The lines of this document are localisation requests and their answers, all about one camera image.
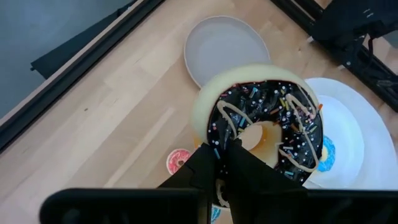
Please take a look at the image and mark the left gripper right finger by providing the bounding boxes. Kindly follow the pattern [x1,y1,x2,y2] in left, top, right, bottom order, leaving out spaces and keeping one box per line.
[224,139,308,191]

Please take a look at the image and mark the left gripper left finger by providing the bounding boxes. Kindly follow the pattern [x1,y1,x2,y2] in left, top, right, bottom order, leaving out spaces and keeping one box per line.
[158,142,218,189]

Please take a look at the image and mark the large chocolate-glazed donut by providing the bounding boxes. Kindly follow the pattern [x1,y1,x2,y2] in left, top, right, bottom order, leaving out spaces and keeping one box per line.
[191,63,324,208]

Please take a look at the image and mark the small pink-glazed donut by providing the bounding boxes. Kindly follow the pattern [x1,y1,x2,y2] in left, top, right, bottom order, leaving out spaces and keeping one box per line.
[165,148,193,175]

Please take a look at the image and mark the large blue-glazed donut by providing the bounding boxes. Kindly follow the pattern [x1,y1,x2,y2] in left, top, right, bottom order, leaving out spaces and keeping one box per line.
[317,135,336,173]

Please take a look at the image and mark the white round plate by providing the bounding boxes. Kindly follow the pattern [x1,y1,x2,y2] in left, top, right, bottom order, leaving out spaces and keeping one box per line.
[306,95,365,189]

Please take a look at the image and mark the grey round plate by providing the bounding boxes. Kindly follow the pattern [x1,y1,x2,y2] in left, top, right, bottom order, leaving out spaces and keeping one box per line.
[183,15,272,88]

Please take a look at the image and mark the white woven round placemat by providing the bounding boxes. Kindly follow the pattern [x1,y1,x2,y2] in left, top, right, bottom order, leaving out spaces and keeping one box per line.
[303,77,398,190]

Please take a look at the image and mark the black floor frame bar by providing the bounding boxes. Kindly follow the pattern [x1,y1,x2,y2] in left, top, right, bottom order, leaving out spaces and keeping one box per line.
[30,0,139,80]

